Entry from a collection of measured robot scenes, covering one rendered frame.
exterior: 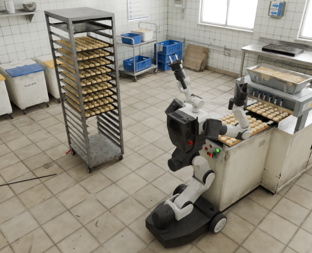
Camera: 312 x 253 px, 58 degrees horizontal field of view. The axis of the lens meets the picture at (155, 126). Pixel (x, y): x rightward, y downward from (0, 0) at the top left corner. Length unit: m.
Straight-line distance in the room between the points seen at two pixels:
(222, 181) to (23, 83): 3.63
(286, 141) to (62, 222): 2.35
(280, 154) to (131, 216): 1.63
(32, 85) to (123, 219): 3.03
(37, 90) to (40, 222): 2.69
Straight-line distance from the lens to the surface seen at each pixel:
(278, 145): 3.08
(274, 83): 2.96
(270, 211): 3.29
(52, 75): 5.33
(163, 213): 2.56
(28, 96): 5.22
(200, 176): 2.65
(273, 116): 3.06
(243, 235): 2.98
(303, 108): 2.91
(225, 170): 2.64
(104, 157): 3.59
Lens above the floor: 2.22
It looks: 30 degrees down
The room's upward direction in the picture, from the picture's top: straight up
